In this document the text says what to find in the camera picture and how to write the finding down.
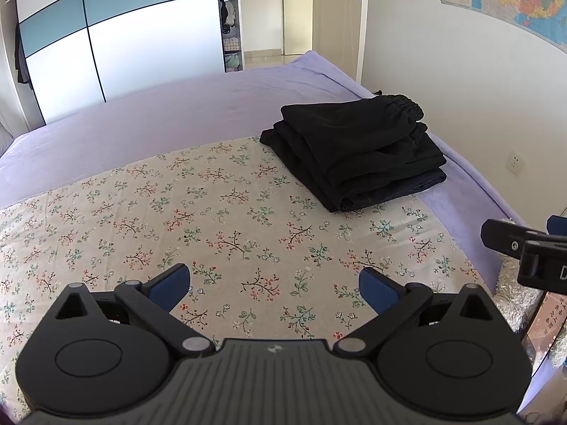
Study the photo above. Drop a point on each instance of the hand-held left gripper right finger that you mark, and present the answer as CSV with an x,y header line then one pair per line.
x,y
376,287

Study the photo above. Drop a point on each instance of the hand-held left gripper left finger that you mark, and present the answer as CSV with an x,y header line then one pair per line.
x,y
170,285

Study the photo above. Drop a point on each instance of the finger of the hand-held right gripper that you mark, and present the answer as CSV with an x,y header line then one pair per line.
x,y
558,225
505,239

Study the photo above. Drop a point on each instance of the black sweatpants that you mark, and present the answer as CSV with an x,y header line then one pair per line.
x,y
398,159

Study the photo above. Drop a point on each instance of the black pants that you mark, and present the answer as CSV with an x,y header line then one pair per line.
x,y
345,124

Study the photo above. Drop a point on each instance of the white fluffy cloth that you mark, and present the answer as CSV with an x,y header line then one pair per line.
x,y
516,301

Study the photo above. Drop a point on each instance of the floral bed sheet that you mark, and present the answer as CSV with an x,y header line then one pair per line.
x,y
221,212

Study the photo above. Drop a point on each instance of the purple bed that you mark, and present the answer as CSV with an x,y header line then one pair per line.
x,y
177,106

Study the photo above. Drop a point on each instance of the blue white sliding wardrobe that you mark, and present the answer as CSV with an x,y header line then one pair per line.
x,y
133,31

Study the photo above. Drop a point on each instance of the dark hanging clothes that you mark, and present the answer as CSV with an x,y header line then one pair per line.
x,y
22,57

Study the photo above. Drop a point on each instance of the black white plush toy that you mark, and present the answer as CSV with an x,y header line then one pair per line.
x,y
228,13

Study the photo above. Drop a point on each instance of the wall socket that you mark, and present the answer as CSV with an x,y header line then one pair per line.
x,y
514,162

